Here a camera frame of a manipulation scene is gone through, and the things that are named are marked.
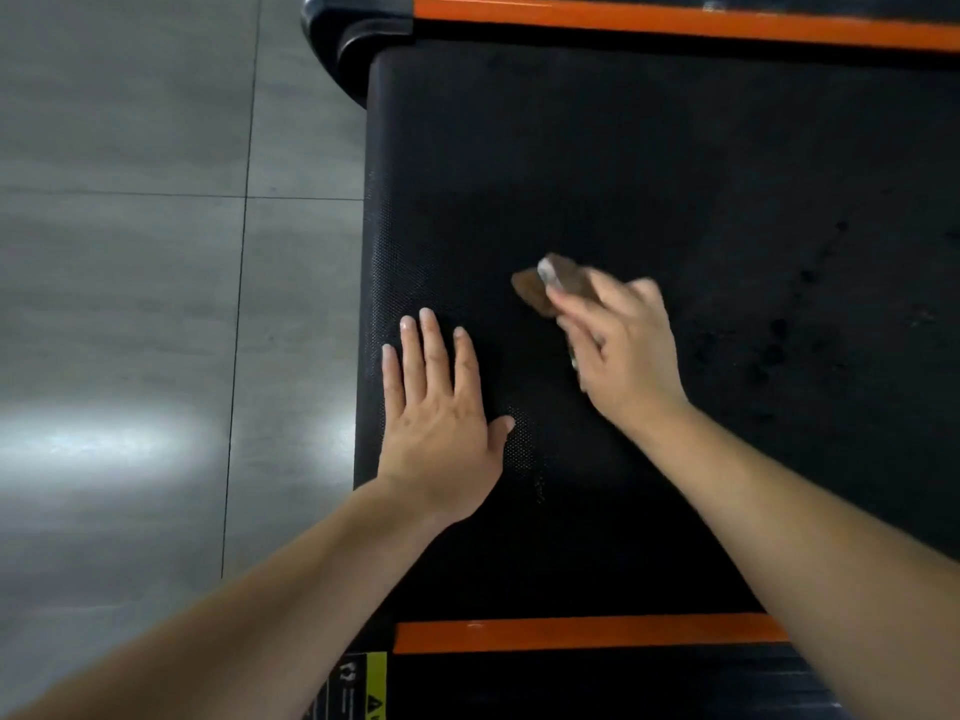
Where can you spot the person's left hand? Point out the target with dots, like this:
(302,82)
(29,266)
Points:
(435,442)

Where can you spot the person's right hand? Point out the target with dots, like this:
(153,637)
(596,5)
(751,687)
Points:
(637,359)

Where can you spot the brown and grey cleaning cloth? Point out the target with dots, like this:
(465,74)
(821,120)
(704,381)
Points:
(536,288)

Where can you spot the person's left forearm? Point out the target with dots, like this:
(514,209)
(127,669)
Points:
(225,629)

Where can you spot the person's right forearm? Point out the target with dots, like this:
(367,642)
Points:
(810,554)

